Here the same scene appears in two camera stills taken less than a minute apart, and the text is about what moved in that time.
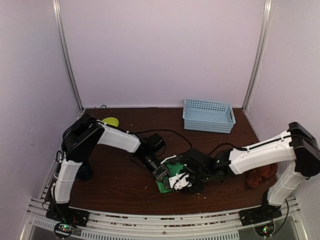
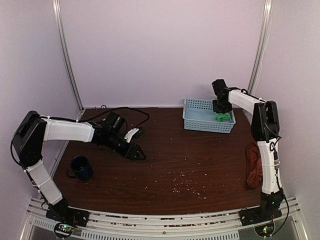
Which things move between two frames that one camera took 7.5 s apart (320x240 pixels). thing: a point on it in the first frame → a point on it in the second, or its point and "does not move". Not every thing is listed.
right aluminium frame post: (257, 68) does not move
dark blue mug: (85, 171) does not move
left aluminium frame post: (59, 28) does not move
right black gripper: (195, 189) → (216, 108)
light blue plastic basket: (208, 116) does not move
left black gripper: (165, 172) → (137, 157)
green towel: (164, 186) → (220, 117)
